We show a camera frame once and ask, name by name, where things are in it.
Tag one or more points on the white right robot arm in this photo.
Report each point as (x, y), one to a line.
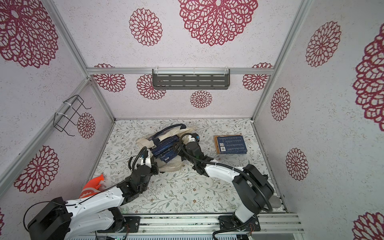
(252, 187)

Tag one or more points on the grey slotted wall shelf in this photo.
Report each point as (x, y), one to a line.
(191, 79)

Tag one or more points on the black wire wall rack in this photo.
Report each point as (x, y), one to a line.
(63, 119)

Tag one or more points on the aluminium front rail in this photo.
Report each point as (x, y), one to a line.
(206, 224)

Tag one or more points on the stack of blue books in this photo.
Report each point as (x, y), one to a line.
(165, 150)

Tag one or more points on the cream canvas tote bag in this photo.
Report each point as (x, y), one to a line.
(150, 141)

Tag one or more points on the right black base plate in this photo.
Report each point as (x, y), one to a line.
(232, 223)

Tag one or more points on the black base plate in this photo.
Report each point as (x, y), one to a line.
(232, 223)
(128, 225)

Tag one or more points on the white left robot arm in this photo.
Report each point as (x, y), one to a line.
(62, 220)

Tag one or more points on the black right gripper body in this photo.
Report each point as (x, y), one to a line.
(186, 148)

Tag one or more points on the red plastic object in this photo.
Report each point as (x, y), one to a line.
(92, 187)

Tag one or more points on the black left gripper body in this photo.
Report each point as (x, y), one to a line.
(154, 167)

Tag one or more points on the blue grid cover book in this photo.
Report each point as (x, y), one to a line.
(236, 145)

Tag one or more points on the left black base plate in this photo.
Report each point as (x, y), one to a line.
(128, 225)

